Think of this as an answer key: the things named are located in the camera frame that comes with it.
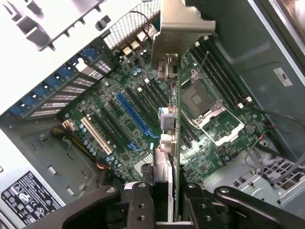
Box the grey metal PC case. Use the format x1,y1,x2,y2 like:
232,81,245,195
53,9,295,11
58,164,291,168
0,0,305,229

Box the silver CPU socket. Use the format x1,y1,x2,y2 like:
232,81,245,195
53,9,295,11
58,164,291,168
180,69,246,146

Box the black expansion slot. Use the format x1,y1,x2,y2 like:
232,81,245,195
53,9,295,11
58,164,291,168
142,80,169,109
93,111,125,150
102,102,135,144
125,86,157,125

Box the yellow and black power wires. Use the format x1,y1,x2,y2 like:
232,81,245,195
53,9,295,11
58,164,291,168
49,124,113,170

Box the metal socket locking lever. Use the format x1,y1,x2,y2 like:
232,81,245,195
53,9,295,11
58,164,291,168
191,51,211,80

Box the thick black wire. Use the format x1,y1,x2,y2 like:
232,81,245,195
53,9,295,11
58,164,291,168
252,104,305,124

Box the white expansion slot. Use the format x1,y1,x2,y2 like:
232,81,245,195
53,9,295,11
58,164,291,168
80,116,114,155

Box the black RAM slot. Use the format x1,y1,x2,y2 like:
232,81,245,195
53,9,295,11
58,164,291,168
196,42,244,107
191,45,239,110
202,40,248,104
206,37,253,103

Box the green motherboard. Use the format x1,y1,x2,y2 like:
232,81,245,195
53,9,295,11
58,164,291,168
57,35,274,189

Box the thin grey wires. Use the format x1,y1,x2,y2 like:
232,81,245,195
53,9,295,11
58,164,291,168
244,135,305,186

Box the white label sticker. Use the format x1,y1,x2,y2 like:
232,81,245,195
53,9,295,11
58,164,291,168
272,67,293,87

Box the blue expansion slot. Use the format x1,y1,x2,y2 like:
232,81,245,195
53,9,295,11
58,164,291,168
116,92,153,139

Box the silver chipset heatsink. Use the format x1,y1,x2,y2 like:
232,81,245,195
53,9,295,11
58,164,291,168
134,153,155,175

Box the black warning label sticker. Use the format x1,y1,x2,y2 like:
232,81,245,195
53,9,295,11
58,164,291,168
0,170,64,226

